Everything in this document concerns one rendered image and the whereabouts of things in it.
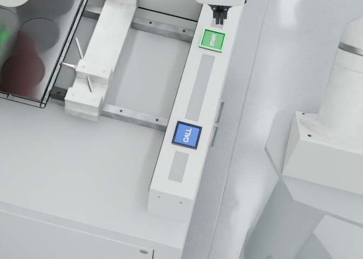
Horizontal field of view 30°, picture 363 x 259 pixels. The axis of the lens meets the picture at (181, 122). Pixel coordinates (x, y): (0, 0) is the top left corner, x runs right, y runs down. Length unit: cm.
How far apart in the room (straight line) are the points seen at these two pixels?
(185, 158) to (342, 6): 172
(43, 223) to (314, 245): 93
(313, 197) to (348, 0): 158
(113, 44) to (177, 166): 40
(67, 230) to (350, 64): 73
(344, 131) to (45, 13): 77
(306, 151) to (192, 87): 29
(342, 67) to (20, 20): 77
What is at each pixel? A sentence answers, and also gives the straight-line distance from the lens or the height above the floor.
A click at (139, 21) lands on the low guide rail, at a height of 85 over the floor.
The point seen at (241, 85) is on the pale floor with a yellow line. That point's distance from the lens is 269.
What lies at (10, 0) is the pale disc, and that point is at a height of 90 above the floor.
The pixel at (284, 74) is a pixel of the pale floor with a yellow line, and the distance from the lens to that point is 275.
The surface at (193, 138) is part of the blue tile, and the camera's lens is 145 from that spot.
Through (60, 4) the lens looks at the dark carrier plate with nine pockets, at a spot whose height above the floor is 90.
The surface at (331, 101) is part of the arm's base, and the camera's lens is 153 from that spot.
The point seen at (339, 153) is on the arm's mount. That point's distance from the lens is 148.
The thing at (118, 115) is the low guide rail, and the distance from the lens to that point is 161.
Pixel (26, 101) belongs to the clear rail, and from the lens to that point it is 158.
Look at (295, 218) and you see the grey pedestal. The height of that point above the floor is 55.
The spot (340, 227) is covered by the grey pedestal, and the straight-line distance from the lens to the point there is 249.
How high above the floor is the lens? 225
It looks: 61 degrees down
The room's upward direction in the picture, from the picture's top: 9 degrees clockwise
